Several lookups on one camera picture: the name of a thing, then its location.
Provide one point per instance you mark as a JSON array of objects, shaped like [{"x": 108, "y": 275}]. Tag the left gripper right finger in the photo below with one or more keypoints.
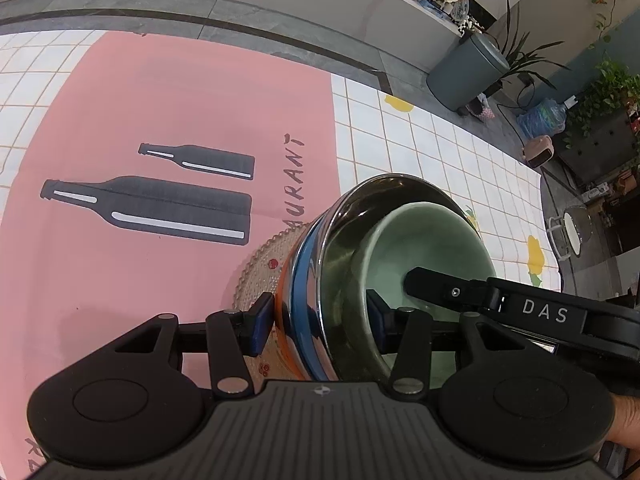
[{"x": 382, "y": 320}]

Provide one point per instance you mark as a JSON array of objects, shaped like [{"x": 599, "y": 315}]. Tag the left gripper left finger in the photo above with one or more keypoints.
[{"x": 260, "y": 322}]

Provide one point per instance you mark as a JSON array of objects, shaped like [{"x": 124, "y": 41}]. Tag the orange steel bowl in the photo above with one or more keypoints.
[{"x": 290, "y": 339}]

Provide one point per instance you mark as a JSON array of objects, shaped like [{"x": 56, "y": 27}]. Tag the clear patterned glass plate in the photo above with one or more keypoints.
[{"x": 262, "y": 273}]

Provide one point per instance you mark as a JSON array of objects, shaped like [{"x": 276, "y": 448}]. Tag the blue steel bowl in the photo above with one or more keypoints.
[{"x": 370, "y": 239}]

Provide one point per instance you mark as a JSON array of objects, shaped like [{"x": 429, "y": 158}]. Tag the person right hand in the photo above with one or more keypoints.
[{"x": 625, "y": 429}]

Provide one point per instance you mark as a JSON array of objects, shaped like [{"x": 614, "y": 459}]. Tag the pink space heater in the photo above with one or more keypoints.
[{"x": 538, "y": 151}]

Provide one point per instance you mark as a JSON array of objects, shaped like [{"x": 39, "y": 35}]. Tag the pink placemat with bottles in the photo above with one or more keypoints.
[{"x": 150, "y": 199}]

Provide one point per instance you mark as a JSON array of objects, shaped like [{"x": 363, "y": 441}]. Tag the lemon checkered tablecloth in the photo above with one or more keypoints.
[{"x": 497, "y": 192}]

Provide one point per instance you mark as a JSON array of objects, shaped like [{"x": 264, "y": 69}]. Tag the water jug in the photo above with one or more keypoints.
[{"x": 547, "y": 118}]

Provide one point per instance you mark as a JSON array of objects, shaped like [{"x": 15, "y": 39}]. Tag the green bushy plant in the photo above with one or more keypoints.
[{"x": 614, "y": 88}]

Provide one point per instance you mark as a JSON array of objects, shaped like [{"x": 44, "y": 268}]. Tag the tall leafy floor plant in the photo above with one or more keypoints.
[{"x": 521, "y": 60}]

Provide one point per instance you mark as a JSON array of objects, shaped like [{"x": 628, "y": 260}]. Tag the grey trash bin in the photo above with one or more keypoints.
[{"x": 467, "y": 71}]

